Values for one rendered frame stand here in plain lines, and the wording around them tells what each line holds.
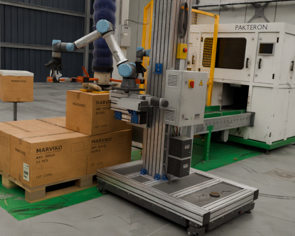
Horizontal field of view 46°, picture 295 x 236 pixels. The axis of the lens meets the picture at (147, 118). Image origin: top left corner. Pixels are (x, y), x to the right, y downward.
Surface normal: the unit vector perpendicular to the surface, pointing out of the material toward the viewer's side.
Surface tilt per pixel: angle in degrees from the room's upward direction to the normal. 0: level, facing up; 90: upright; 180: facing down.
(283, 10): 90
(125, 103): 90
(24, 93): 90
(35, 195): 90
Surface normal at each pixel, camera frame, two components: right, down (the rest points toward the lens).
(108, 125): 0.76, 0.16
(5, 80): 0.47, 0.17
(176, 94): -0.70, 0.07
